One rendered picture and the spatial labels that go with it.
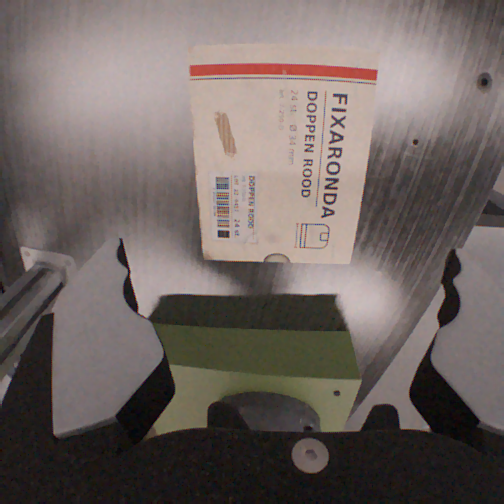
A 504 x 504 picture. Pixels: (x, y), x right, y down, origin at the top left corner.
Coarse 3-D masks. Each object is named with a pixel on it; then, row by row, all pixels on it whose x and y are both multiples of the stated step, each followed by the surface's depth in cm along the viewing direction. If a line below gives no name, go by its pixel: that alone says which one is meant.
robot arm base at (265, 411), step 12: (228, 396) 36; (240, 396) 35; (252, 396) 34; (264, 396) 34; (276, 396) 34; (288, 396) 35; (240, 408) 33; (252, 408) 33; (264, 408) 33; (276, 408) 33; (288, 408) 33; (300, 408) 34; (312, 408) 35; (252, 420) 32; (264, 420) 32; (276, 420) 32; (288, 420) 32; (300, 420) 33; (312, 420) 34
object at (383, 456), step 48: (192, 432) 5; (240, 432) 5; (288, 432) 5; (336, 432) 5; (384, 432) 4; (432, 432) 4; (96, 480) 4; (144, 480) 4; (192, 480) 4; (240, 480) 4; (288, 480) 4; (336, 480) 4; (384, 480) 4; (432, 480) 4; (480, 480) 4
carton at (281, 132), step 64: (192, 64) 17; (256, 64) 17; (320, 64) 17; (192, 128) 20; (256, 128) 19; (320, 128) 19; (256, 192) 22; (320, 192) 21; (256, 256) 25; (320, 256) 24
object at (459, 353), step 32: (448, 256) 11; (448, 288) 10; (480, 288) 8; (448, 320) 8; (480, 320) 7; (448, 352) 6; (480, 352) 6; (416, 384) 7; (448, 384) 6; (480, 384) 5; (448, 416) 6; (480, 416) 5
